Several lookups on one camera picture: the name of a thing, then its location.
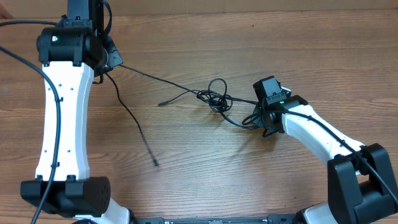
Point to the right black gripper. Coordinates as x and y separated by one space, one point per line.
257 121

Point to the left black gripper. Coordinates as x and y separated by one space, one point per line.
114 58

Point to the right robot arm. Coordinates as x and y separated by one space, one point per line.
362 186

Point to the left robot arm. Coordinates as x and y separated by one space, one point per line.
72 54

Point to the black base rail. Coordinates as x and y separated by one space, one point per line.
270 219

